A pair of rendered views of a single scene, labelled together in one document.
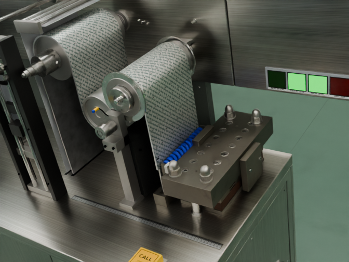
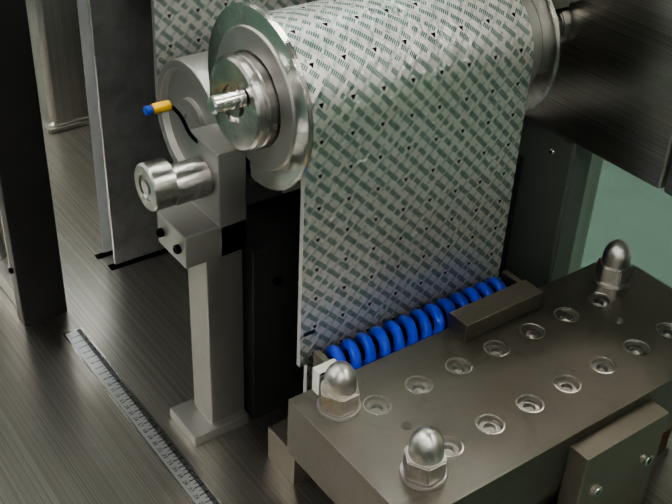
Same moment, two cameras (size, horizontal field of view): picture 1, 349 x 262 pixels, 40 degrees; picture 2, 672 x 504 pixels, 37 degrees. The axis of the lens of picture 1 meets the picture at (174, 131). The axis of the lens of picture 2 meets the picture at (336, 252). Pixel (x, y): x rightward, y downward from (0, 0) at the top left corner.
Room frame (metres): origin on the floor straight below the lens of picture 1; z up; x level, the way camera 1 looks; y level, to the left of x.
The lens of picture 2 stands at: (0.49, -0.12, 1.59)
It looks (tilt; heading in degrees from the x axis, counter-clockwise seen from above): 34 degrees down; 14
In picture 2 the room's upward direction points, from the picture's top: 3 degrees clockwise
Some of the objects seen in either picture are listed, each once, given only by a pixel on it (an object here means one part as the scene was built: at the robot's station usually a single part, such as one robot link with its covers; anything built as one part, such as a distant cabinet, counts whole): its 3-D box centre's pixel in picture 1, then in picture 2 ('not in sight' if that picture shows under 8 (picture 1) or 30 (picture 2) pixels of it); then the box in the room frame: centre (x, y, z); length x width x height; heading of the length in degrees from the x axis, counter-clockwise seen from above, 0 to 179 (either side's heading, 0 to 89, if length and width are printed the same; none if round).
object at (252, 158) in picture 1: (252, 166); (610, 477); (1.14, -0.21, 0.97); 0.10 x 0.03 x 0.11; 141
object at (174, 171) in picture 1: (174, 167); (340, 385); (1.09, 0.02, 1.05); 0.04 x 0.04 x 0.04
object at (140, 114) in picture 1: (123, 96); (257, 98); (1.17, 0.12, 1.25); 0.15 x 0.01 x 0.15; 51
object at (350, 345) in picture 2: (185, 147); (423, 326); (1.22, -0.02, 1.03); 0.21 x 0.04 x 0.03; 141
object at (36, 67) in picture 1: (30, 71); not in sight; (1.26, 0.36, 1.34); 0.06 x 0.03 x 0.03; 141
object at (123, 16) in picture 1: (115, 24); not in sight; (1.56, 0.13, 1.34); 0.07 x 0.07 x 0.07; 51
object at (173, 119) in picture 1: (174, 122); (411, 237); (1.23, 0.00, 1.11); 0.23 x 0.01 x 0.18; 141
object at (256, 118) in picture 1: (256, 115); not in sight; (1.28, -0.26, 1.05); 0.04 x 0.04 x 0.04
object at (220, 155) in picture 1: (220, 153); (526, 391); (1.19, -0.13, 1.00); 0.40 x 0.16 x 0.06; 141
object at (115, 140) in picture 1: (121, 161); (202, 295); (1.16, 0.17, 1.05); 0.06 x 0.05 x 0.31; 141
